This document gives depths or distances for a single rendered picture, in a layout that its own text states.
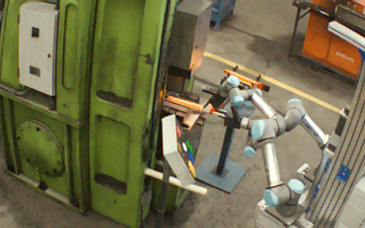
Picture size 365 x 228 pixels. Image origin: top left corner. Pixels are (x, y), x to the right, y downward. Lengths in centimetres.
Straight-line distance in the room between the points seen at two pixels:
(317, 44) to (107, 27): 413
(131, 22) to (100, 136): 93
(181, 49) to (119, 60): 39
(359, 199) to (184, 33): 154
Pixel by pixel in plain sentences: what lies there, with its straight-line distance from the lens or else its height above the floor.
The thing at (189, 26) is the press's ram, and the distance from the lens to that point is 300.
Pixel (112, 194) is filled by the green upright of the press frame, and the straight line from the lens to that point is 369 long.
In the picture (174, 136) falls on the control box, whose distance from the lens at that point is 285.
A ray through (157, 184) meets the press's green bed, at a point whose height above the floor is 32.
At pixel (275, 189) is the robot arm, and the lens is 287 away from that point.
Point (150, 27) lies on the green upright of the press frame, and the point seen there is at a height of 173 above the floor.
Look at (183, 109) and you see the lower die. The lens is 344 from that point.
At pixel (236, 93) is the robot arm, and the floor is 126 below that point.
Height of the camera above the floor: 293
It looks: 35 degrees down
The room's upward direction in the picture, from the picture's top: 9 degrees clockwise
